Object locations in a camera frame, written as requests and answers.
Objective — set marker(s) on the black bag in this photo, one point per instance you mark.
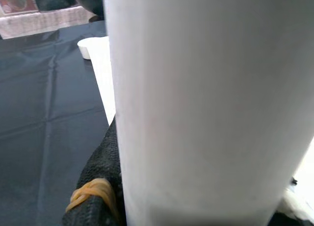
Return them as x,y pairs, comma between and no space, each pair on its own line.
54,0

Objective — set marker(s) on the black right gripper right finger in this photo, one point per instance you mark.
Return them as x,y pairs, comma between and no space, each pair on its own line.
299,211

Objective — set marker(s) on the red printed carton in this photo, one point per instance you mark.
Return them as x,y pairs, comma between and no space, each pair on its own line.
17,0

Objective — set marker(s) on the yellow rubber band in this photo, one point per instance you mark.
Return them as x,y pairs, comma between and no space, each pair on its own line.
98,186

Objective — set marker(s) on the beige cloth covered bench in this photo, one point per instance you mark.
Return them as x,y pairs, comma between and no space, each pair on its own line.
36,22

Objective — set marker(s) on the white plastic table leg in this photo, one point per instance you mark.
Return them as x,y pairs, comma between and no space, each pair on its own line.
208,101

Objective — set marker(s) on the black wok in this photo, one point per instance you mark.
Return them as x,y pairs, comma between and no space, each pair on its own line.
90,3

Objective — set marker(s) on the white plastic table top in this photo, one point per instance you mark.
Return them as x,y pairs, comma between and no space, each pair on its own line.
103,71

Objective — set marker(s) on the black tablecloth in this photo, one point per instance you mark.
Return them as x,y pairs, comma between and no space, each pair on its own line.
49,101

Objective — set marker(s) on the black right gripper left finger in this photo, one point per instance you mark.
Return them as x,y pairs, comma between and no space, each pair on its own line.
103,167

